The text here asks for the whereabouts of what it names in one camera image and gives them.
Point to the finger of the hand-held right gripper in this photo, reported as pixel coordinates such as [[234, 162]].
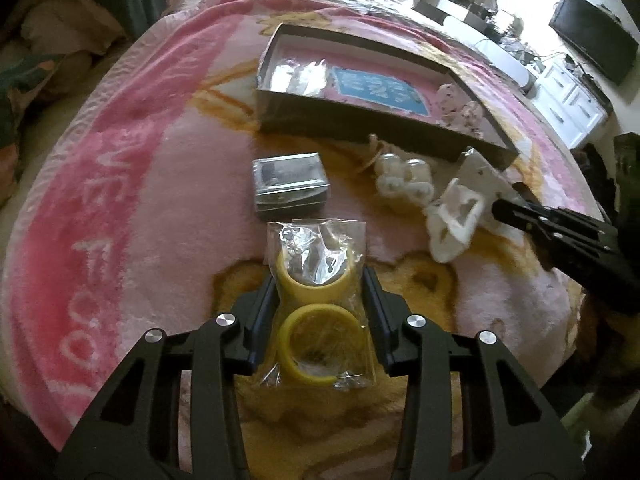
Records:
[[520, 214], [531, 200]]

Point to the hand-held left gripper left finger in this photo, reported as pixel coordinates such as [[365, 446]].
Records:
[[264, 307]]

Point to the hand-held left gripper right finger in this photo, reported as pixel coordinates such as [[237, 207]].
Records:
[[372, 307]]

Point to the clear bag of yellow rings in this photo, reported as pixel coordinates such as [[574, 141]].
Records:
[[310, 332]]

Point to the large white hair claw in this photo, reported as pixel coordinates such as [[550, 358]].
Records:
[[455, 222]]

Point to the clear plastic jewelry box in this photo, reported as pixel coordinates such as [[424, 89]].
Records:
[[290, 180]]

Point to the brown cardboard box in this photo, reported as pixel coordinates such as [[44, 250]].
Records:
[[350, 130]]

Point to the white card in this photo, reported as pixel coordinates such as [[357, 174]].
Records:
[[480, 172]]

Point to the pink floral scrunchie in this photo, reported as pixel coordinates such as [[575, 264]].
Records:
[[471, 117], [448, 102]]

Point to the white drawer cabinet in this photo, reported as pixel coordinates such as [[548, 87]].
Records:
[[570, 100]]

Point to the white rounded footboard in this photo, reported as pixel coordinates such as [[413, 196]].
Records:
[[507, 65]]

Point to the pink bear printed blanket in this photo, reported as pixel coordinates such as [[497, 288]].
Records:
[[165, 200]]

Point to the black television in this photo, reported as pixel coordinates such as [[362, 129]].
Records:
[[592, 35]]

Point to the blue printed card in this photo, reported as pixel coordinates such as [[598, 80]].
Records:
[[377, 91]]

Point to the clear plastic sheet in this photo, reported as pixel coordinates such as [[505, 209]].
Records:
[[370, 0]]

